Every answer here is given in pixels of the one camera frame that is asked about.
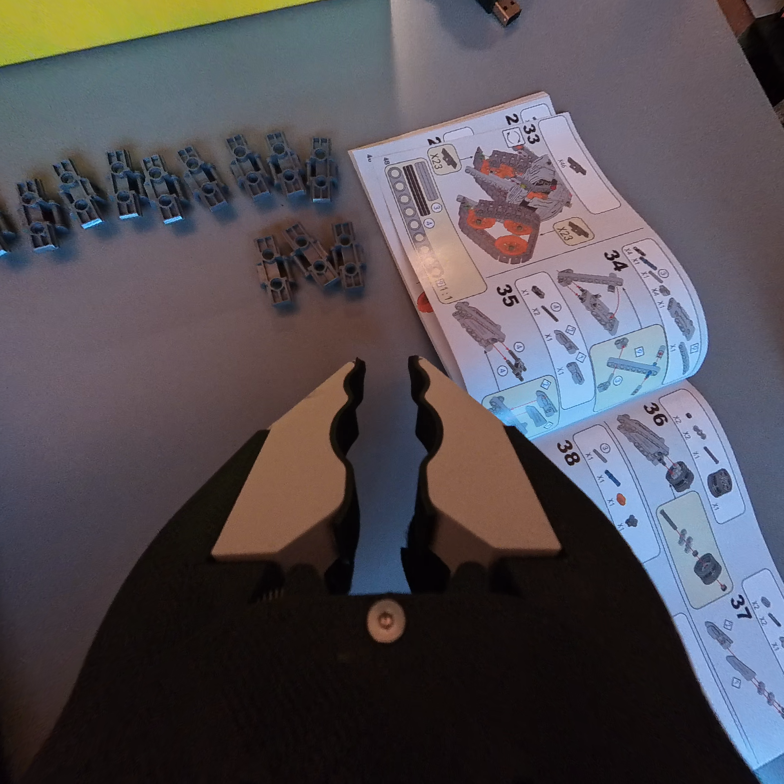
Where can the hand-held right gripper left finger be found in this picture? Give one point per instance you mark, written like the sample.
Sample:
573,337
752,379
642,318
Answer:
294,478

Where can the rows of grey track links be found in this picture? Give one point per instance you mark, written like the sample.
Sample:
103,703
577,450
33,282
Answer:
321,177

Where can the grey desk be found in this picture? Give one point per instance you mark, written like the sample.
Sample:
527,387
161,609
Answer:
184,398

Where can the printed instruction booklet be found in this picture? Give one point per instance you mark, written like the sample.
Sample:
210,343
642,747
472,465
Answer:
612,367

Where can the yellow plastic bin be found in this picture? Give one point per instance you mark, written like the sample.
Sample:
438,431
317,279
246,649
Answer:
184,24

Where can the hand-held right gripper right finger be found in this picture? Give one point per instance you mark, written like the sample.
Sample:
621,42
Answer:
484,484

